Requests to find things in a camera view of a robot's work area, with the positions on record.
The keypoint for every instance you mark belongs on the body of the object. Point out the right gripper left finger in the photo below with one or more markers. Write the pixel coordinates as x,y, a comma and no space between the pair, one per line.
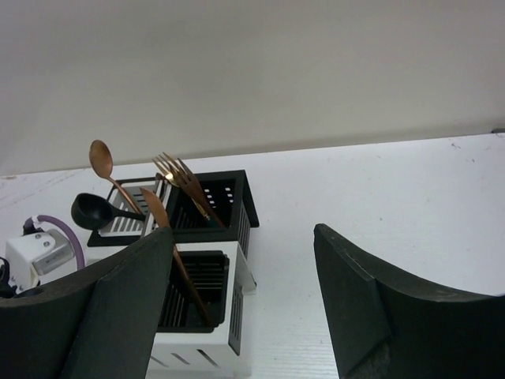
98,322

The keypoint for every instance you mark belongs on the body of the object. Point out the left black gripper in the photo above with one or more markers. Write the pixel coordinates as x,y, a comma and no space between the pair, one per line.
6,290

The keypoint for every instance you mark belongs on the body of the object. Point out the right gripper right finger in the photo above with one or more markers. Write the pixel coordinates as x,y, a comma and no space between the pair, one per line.
385,322

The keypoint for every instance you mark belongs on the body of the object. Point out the black spoon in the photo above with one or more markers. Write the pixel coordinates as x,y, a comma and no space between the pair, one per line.
92,212

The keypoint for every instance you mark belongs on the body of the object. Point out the copper knife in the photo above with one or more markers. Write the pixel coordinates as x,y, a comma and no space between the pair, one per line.
161,217

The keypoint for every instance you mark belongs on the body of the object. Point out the gold fork dark handle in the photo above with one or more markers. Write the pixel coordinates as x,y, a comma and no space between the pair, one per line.
165,167

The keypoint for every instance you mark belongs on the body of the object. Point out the dark wooden fork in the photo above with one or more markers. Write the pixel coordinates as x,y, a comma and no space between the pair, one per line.
190,184

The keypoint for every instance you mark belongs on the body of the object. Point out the white front utensil holder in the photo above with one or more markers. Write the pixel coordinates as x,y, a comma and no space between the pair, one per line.
185,345

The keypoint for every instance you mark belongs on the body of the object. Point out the black rear utensil holder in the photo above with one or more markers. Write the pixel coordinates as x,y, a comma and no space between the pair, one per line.
228,193

